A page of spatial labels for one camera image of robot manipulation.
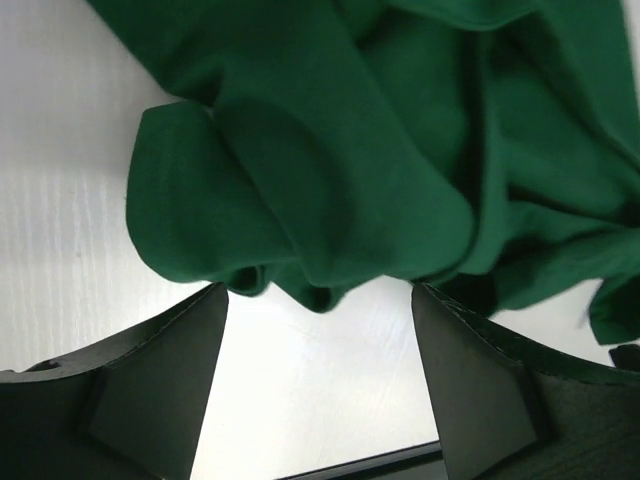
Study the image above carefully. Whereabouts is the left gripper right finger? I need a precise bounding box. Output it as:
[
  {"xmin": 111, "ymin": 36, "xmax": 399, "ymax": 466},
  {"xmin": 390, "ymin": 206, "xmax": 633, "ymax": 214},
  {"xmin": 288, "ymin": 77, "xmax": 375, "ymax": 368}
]
[{"xmin": 412, "ymin": 285, "xmax": 639, "ymax": 479}]

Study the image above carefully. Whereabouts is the green t shirt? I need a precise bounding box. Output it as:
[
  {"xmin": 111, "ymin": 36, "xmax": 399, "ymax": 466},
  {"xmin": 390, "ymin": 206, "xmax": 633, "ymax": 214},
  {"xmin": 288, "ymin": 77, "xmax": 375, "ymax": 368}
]
[{"xmin": 93, "ymin": 1, "xmax": 639, "ymax": 345}]

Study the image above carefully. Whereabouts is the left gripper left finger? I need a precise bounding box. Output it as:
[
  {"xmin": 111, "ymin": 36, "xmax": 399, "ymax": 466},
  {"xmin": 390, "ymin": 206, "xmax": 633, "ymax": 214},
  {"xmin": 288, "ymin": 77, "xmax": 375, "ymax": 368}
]
[{"xmin": 1, "ymin": 284, "xmax": 229, "ymax": 479}]

